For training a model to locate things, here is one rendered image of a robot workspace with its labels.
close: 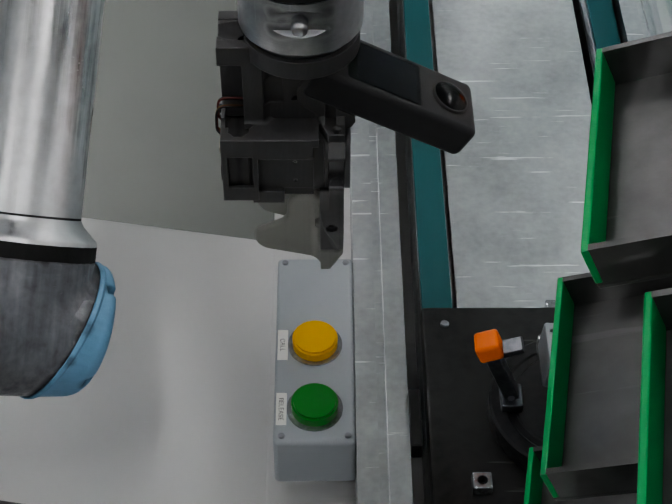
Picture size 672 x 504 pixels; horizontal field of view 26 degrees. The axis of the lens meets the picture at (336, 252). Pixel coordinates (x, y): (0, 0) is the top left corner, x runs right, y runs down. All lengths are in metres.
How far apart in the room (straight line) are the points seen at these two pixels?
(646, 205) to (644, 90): 0.08
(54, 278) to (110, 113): 1.79
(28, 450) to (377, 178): 0.42
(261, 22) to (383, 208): 0.58
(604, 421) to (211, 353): 0.72
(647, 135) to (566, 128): 0.90
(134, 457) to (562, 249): 0.46
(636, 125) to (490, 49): 0.99
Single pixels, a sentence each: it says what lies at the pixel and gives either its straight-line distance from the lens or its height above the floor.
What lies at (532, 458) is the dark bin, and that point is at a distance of 0.92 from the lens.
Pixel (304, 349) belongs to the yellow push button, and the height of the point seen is 0.97.
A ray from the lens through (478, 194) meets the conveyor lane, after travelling 1.49.
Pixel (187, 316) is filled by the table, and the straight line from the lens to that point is 1.45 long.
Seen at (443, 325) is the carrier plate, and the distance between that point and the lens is 1.29.
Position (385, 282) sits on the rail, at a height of 0.96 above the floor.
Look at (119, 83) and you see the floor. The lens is 3.04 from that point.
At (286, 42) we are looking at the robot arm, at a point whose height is 1.43.
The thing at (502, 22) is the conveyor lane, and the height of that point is 0.92.
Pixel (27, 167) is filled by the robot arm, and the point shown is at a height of 1.14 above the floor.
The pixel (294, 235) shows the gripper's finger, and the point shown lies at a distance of 0.98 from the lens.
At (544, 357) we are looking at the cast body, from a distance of 1.17.
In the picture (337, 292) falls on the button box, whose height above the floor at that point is 0.96.
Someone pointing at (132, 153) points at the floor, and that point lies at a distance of 2.88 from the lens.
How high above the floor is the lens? 1.96
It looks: 47 degrees down
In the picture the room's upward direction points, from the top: straight up
